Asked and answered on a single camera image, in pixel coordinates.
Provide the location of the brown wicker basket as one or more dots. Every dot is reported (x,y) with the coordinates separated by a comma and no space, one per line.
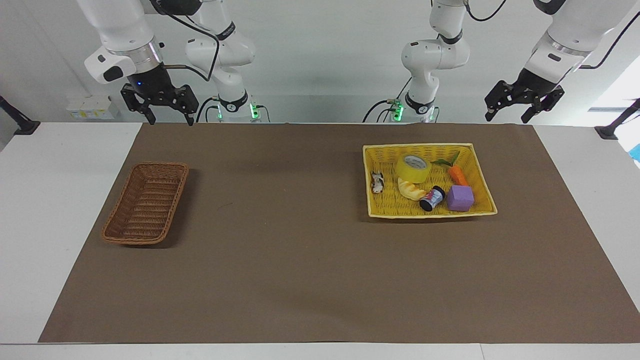
(145,205)

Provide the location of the yellow toy bread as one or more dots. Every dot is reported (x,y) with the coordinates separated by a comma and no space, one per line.
(411,190)

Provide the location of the yellow tape roll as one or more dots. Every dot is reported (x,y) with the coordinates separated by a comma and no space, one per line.
(412,172)

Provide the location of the blue object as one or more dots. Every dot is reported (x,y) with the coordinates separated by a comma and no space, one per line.
(636,152)

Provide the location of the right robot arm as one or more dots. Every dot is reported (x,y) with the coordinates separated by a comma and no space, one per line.
(220,55)

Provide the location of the orange toy carrot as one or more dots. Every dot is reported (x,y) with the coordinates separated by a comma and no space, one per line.
(457,176)

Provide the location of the yellow woven basket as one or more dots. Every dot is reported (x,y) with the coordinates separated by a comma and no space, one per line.
(390,200)

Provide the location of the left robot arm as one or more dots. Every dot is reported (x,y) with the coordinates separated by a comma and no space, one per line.
(432,55)

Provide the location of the purple foam cube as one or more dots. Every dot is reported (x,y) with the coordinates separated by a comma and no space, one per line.
(460,198)

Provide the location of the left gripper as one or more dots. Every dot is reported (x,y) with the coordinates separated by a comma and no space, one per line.
(537,82)

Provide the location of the small black can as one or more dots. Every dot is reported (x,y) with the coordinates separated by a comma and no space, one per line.
(432,199)

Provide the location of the black stand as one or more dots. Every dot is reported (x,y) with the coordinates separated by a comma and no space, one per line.
(22,125)
(612,129)

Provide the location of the white box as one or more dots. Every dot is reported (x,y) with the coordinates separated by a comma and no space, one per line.
(92,109)

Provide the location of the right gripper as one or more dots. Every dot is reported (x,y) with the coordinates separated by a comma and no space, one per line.
(150,82)

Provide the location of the small grey-white figurine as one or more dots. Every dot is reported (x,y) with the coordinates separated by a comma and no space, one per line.
(377,183)

